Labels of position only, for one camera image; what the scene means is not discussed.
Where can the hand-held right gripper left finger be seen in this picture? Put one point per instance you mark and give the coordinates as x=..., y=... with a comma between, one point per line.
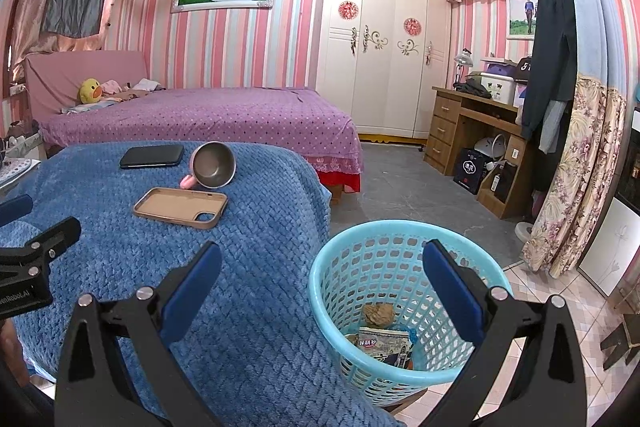
x=192, y=292

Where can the wall poster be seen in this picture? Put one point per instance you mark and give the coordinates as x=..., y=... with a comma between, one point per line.
x=522, y=14

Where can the white panel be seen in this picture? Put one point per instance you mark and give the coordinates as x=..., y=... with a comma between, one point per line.
x=610, y=247

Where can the dark wooden stool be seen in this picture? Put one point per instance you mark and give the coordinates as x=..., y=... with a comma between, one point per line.
x=620, y=339

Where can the beige phone case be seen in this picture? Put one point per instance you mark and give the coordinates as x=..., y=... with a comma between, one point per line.
x=175, y=207

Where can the brown paper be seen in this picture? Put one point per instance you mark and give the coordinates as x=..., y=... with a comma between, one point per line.
x=378, y=313

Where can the dotted white cloth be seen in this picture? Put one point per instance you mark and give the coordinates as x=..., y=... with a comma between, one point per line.
x=15, y=172

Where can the small white fan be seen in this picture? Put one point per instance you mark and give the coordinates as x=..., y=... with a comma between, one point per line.
x=492, y=149

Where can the black phone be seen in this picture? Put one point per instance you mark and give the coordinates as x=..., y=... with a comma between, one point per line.
x=152, y=156

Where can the yellow duck plush toy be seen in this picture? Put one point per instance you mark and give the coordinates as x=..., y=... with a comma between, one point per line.
x=90, y=91

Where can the black shopping bag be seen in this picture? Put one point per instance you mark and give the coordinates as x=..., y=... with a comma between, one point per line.
x=470, y=174

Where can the desk lamp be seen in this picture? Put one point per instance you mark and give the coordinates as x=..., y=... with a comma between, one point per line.
x=464, y=59

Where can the white storage box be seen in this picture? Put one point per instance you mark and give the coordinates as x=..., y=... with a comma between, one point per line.
x=500, y=88

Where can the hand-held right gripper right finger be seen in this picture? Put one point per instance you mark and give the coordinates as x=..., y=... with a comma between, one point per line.
x=452, y=292

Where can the floral curtain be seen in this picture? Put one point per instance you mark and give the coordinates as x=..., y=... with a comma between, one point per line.
x=580, y=157

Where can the purple box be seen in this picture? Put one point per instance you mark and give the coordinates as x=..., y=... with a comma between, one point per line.
x=502, y=68

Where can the white floor fan stand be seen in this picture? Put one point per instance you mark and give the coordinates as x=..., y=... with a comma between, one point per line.
x=524, y=232

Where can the wall socket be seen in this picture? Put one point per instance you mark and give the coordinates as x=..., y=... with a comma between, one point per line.
x=16, y=89

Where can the person's left hand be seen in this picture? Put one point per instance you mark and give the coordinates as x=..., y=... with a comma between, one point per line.
x=7, y=347

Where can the black snack packet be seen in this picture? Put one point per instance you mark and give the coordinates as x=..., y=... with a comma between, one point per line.
x=385, y=344

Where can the wooden desk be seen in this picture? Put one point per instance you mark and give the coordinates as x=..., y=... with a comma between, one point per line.
x=445, y=127

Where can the black appliance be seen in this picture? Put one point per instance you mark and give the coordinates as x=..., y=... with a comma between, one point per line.
x=630, y=157

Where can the pink clothes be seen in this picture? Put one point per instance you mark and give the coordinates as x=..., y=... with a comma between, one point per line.
x=112, y=86

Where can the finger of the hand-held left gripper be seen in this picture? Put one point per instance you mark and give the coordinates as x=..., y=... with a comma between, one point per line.
x=17, y=209
x=55, y=234

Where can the bed with purple dotted cover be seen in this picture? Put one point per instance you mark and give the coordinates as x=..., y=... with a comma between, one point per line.
x=200, y=117

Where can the dark cloth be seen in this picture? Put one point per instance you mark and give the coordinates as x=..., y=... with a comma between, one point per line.
x=472, y=87

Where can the pink mug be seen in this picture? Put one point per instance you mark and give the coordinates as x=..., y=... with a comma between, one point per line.
x=212, y=164

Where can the light blue plastic basket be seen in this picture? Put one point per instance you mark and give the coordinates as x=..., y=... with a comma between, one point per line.
x=330, y=287

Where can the white wardrobe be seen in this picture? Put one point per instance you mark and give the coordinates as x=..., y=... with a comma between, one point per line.
x=385, y=72

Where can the dark hanging clothes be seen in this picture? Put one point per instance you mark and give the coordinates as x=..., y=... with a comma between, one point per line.
x=550, y=57

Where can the red paper cutout decoration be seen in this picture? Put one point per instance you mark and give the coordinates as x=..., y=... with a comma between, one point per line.
x=412, y=27
x=349, y=9

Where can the black printed bag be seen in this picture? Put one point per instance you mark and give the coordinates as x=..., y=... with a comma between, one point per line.
x=525, y=68

